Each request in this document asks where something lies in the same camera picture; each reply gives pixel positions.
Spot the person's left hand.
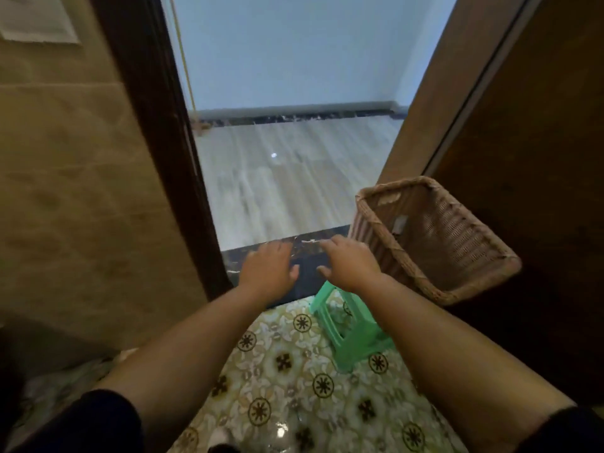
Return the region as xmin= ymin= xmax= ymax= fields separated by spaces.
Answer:
xmin=238 ymin=240 xmax=301 ymax=302

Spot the person's right hand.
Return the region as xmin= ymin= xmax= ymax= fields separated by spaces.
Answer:
xmin=316 ymin=235 xmax=382 ymax=294

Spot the person's right forearm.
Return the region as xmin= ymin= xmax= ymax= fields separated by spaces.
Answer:
xmin=359 ymin=273 xmax=577 ymax=453

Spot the person's left forearm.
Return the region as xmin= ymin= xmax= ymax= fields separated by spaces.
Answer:
xmin=93 ymin=285 xmax=284 ymax=453

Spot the green plastic stool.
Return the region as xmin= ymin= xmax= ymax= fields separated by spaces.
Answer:
xmin=310 ymin=280 xmax=395 ymax=373

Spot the brown wicker basket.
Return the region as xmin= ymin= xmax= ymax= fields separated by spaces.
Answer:
xmin=348 ymin=176 xmax=523 ymax=306

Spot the dark left sleeve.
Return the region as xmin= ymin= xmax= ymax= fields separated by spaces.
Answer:
xmin=8 ymin=389 xmax=145 ymax=453

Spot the dark sleeve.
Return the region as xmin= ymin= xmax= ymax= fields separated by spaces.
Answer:
xmin=8 ymin=389 xmax=145 ymax=453
xmin=516 ymin=405 xmax=604 ymax=453

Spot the brown wooden door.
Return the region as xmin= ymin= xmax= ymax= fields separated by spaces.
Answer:
xmin=377 ymin=0 xmax=604 ymax=407

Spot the dark right sleeve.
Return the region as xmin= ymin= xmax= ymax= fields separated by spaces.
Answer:
xmin=516 ymin=405 xmax=604 ymax=453

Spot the white paper sheet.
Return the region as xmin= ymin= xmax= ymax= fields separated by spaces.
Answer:
xmin=0 ymin=0 xmax=81 ymax=46

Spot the dark wooden door frame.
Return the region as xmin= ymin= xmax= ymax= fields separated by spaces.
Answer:
xmin=87 ymin=0 xmax=234 ymax=302

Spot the yellow mop handle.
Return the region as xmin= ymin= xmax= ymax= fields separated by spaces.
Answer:
xmin=168 ymin=0 xmax=213 ymax=135

